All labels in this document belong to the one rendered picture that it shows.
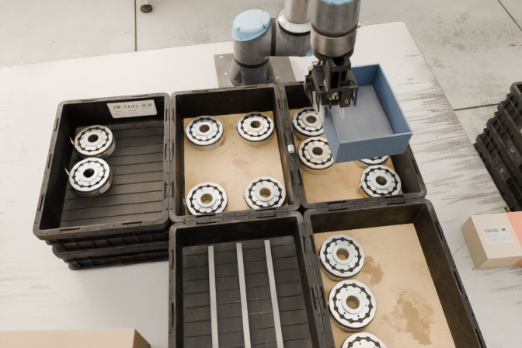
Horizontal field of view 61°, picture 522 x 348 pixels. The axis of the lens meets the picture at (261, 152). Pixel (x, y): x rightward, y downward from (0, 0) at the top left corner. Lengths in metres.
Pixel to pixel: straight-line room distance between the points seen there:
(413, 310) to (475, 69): 2.02
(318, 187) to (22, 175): 0.88
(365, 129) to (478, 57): 2.05
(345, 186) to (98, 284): 0.69
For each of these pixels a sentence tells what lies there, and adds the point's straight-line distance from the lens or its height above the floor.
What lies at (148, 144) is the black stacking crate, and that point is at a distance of 1.27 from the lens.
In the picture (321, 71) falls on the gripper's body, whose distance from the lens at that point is 0.81.
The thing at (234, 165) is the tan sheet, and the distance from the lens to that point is 1.19.
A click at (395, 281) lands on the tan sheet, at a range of 1.09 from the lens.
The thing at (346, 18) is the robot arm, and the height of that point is 1.40.
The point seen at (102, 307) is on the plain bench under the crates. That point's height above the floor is 0.70.
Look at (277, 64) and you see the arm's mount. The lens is 1.57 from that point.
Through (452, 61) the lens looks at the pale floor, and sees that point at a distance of 2.89.
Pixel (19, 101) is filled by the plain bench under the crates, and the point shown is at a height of 0.70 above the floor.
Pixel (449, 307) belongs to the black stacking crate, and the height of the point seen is 0.86.
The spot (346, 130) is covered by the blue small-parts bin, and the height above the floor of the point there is 1.07.
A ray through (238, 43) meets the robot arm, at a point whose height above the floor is 0.92.
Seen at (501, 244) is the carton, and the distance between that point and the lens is 1.29.
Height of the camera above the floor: 1.82
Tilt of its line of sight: 55 degrees down
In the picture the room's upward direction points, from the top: straight up
